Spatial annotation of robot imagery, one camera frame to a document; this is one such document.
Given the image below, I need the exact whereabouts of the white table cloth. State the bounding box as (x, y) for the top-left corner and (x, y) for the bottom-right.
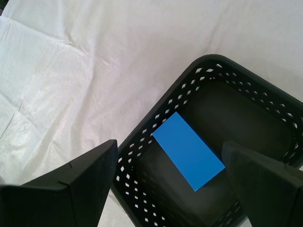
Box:
(0, 0), (303, 227)

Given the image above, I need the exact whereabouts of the black perforated plastic basket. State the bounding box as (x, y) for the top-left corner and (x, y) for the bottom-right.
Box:
(110, 53), (303, 227)

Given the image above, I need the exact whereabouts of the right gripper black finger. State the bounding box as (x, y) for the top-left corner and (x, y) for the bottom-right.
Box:
(0, 139), (118, 227)
(222, 140), (303, 227)

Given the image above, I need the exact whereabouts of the blue block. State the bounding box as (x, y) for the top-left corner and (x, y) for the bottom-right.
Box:
(151, 111), (226, 192)

